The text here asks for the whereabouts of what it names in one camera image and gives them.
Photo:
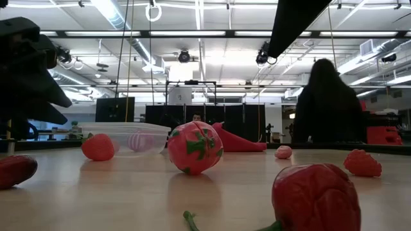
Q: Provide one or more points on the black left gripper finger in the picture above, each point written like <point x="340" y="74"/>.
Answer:
<point x="51" y="91"/>
<point x="48" y="114"/>

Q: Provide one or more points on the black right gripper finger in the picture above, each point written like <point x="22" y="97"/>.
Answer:
<point x="308" y="13"/>
<point x="282" y="16"/>

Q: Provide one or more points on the red toy strawberry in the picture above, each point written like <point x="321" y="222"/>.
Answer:
<point x="98" y="147"/>

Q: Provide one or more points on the dark red toy cherry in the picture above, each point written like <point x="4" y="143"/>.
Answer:
<point x="316" y="199"/>
<point x="16" y="171"/>

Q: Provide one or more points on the pink striped ball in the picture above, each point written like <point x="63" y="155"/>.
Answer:
<point x="140" y="142"/>

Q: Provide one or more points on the pink toy raspberry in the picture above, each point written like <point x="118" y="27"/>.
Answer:
<point x="283" y="152"/>

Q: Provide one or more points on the pink toy dragon fruit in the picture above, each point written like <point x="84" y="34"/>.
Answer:
<point x="194" y="147"/>

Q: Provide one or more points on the red toy raspberry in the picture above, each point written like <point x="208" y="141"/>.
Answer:
<point x="362" y="163"/>

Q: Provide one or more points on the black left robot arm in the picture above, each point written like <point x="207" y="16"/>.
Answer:
<point x="19" y="29"/>

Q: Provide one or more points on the clear plastic tupperware container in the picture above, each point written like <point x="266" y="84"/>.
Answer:
<point x="144" y="126"/>

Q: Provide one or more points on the black ceiling spotlight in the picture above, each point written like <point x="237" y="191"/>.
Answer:
<point x="261" y="56"/>
<point x="184" y="56"/>
<point x="64" y="55"/>

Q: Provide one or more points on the small black partition panel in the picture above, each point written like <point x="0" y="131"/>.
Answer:
<point x="114" y="109"/>

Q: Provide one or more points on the white ceiling vent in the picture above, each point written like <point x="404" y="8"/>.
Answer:
<point x="370" y="47"/>

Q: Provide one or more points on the person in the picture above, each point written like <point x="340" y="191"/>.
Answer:
<point x="327" y="106"/>
<point x="197" y="116"/>

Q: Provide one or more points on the wide black partition panel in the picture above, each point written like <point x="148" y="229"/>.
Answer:
<point x="160" y="115"/>

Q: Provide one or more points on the red cloth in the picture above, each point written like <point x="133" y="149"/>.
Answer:
<point x="237" y="142"/>

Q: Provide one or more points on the red plastic crate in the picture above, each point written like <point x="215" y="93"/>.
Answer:
<point x="383" y="134"/>

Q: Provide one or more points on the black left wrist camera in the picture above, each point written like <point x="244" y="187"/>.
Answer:
<point x="48" y="51"/>

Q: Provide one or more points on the black gantry frame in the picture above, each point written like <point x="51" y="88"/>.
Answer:
<point x="191" y="82"/>

